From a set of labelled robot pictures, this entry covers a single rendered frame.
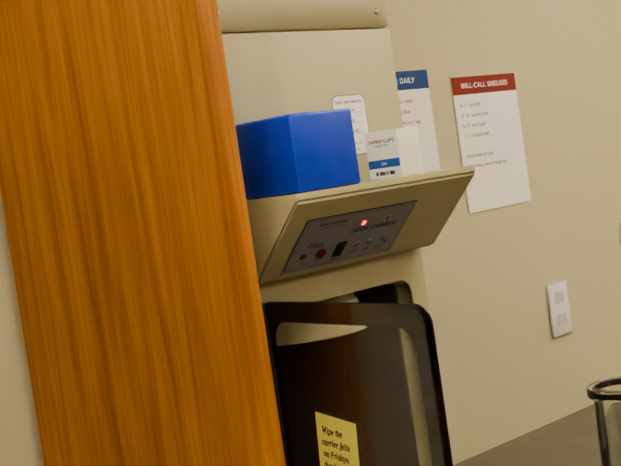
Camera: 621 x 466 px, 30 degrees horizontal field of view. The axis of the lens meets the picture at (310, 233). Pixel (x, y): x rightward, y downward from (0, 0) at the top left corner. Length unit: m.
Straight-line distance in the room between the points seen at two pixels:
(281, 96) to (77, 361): 0.44
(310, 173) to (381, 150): 0.18
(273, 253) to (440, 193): 0.27
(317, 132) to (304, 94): 0.15
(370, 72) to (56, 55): 0.41
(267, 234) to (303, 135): 0.12
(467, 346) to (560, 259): 0.37
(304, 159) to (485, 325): 1.14
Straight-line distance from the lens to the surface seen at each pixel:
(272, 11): 1.46
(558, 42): 2.68
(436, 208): 1.51
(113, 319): 1.47
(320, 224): 1.35
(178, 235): 1.33
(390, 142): 1.46
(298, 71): 1.47
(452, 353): 2.31
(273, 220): 1.32
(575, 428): 2.45
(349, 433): 1.27
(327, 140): 1.34
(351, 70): 1.54
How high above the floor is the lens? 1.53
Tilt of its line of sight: 3 degrees down
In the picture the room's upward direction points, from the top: 8 degrees counter-clockwise
